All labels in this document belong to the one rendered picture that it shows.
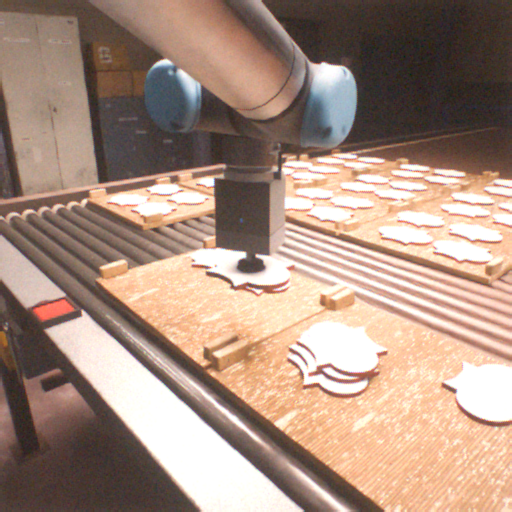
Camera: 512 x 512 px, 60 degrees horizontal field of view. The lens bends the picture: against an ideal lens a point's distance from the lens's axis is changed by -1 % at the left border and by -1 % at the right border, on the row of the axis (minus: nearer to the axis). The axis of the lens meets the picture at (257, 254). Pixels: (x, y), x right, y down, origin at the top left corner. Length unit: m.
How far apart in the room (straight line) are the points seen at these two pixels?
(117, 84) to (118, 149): 0.71
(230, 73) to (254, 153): 0.25
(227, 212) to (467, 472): 0.43
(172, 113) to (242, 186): 0.16
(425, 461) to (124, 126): 5.13
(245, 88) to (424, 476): 0.44
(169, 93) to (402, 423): 0.48
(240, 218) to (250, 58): 0.31
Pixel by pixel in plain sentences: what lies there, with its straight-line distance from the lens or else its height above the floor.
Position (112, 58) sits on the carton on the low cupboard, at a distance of 5.50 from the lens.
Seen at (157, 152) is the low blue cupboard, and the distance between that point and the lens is 5.62.
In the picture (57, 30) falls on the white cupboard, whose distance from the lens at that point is 5.25.
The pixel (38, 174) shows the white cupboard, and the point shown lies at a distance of 5.24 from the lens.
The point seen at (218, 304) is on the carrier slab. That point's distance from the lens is 0.86.
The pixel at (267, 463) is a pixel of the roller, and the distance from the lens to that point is 0.58.
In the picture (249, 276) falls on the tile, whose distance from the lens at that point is 0.64.
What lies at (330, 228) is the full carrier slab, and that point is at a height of 0.94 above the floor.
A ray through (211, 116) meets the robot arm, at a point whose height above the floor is 1.30.
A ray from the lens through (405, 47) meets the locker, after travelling 8.31.
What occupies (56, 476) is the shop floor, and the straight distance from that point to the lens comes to 1.93.
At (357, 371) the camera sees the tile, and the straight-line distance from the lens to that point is 0.65.
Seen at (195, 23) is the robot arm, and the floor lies 1.37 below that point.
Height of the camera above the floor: 1.34
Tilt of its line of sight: 22 degrees down
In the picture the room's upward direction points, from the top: straight up
